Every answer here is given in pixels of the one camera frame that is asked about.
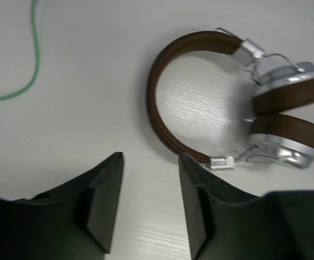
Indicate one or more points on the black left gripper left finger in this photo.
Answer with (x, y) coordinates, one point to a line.
(75, 220)

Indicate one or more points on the brown silver headphones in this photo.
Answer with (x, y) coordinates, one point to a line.
(204, 100)

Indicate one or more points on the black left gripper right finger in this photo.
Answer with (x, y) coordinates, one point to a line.
(224, 222)

